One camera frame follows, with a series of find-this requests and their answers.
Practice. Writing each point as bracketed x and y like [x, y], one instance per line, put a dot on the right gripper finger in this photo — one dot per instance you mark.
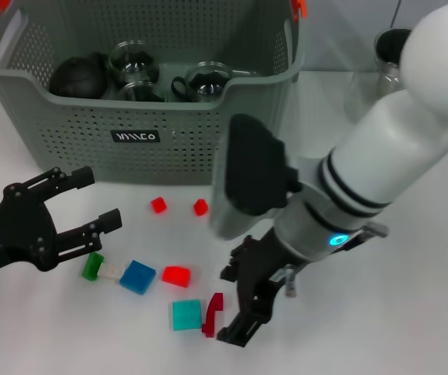
[243, 330]
[233, 269]

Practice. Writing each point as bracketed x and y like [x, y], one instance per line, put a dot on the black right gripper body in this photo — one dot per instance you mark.
[266, 265]

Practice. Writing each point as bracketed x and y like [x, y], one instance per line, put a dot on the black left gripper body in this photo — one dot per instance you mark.
[16, 230]

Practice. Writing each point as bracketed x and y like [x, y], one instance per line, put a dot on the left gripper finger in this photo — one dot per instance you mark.
[83, 177]
[110, 222]

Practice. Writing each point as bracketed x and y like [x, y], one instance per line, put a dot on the dark red arch brick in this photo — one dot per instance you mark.
[212, 312]

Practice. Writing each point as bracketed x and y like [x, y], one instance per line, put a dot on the green toy brick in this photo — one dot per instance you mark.
[92, 266]

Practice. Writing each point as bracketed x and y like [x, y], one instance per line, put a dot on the small white toy brick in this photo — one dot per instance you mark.
[111, 271]

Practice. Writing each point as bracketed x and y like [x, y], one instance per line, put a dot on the red sloped toy brick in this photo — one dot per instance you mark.
[176, 275]

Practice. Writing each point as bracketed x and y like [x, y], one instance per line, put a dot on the teal toy plate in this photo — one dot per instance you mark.
[186, 315]

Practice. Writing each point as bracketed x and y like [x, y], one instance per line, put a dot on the blue toy plate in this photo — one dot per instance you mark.
[137, 277]

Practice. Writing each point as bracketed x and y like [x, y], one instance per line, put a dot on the glass teacup with black base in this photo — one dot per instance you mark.
[133, 66]
[208, 86]
[141, 93]

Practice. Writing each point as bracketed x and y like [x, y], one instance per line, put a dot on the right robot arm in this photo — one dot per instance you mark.
[384, 156]

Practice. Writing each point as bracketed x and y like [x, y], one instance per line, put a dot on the grey-green perforated storage bin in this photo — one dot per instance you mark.
[169, 148]

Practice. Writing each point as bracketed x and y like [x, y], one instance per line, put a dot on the small red toy brick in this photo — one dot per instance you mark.
[158, 205]
[200, 208]

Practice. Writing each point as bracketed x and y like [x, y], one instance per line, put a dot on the dark clay teapot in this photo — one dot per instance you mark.
[79, 80]

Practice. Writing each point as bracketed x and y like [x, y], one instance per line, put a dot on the glass pitcher with black lid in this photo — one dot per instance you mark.
[364, 97]

